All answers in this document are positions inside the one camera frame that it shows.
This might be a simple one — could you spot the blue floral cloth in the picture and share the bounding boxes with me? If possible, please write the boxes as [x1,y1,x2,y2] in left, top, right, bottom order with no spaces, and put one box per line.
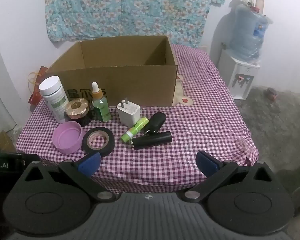
[44,0,227,48]

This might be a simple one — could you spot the blue water jug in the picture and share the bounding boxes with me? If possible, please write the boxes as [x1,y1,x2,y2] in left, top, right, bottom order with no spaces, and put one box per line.
[230,4,269,62]

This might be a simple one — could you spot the brown cardboard box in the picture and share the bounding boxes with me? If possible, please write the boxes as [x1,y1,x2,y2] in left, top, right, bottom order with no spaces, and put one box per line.
[44,35,178,107]

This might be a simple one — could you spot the red gift bag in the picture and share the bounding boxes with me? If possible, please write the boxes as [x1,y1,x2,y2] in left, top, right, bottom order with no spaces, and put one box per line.
[27,66,48,105]

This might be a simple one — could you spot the green lip balm tube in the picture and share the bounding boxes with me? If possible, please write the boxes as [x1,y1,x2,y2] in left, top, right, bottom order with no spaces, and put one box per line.
[120,117,149,143]

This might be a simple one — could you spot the black cylinder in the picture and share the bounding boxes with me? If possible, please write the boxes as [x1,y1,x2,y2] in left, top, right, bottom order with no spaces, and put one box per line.
[130,131,172,150]

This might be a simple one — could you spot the purple checked tablecloth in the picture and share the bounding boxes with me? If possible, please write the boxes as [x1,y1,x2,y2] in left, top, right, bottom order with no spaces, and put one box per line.
[16,42,259,194]

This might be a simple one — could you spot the white bottle with green label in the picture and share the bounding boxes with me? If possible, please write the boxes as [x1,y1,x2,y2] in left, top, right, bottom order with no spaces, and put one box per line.
[39,76,69,123]

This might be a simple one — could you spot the white water dispenser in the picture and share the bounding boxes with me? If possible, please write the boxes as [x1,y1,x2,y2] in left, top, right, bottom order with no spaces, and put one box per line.
[219,49,261,100]

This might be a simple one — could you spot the gold-lid cosmetic jar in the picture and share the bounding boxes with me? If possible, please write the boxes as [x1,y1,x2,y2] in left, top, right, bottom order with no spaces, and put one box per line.
[65,99,92,127]

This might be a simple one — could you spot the green dropper bottle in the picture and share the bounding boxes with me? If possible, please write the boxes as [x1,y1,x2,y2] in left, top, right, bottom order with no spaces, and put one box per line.
[91,82,112,122]

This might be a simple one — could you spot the black tape roll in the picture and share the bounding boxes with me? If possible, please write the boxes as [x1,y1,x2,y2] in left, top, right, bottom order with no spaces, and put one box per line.
[82,127,115,157]

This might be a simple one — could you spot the black oval case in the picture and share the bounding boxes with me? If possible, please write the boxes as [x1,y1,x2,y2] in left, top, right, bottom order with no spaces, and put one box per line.
[142,112,167,134]

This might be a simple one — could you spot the white charger plug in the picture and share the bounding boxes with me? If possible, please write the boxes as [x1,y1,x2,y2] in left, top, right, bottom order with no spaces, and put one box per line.
[116,97,140,127]

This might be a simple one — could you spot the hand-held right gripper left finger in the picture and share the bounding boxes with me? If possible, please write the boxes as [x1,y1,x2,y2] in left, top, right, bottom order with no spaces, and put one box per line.
[22,152,117,203]

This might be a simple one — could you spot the small red floor object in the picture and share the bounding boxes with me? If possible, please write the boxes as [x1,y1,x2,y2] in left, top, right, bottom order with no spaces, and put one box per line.
[264,87,278,100]

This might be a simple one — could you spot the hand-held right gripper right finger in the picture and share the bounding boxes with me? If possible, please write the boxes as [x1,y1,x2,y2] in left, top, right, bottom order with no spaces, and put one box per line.
[181,151,278,203]

